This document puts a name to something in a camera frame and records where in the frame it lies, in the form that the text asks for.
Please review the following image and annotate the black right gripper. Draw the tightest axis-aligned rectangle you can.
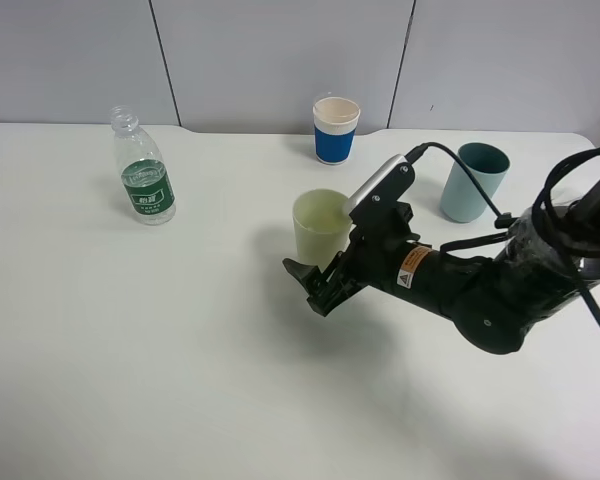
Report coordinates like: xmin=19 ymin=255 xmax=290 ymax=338
xmin=282 ymin=202 xmax=460 ymax=318

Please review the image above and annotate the pale green plastic cup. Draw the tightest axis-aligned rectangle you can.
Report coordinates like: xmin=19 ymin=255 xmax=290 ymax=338
xmin=292 ymin=189 xmax=352 ymax=271

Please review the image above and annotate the clear bottle green label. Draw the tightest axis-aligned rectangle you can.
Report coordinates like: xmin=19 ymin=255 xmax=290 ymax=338
xmin=110 ymin=106 xmax=176 ymax=226

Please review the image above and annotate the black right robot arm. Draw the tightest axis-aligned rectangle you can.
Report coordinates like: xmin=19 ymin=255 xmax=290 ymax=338
xmin=284 ymin=156 xmax=600 ymax=355

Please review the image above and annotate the blue sleeved paper cup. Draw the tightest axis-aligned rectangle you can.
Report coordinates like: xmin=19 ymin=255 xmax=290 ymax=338
xmin=313 ymin=92 xmax=361 ymax=165

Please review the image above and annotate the teal blue plastic cup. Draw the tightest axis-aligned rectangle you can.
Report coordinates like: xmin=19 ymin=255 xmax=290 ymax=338
xmin=440 ymin=143 xmax=510 ymax=223

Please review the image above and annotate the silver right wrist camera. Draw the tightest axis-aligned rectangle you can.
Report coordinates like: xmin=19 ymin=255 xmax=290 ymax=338
xmin=342 ymin=155 xmax=410 ymax=216

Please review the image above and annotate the black right camera cable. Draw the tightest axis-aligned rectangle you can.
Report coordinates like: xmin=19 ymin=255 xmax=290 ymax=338
xmin=404 ymin=142 xmax=600 ymax=361

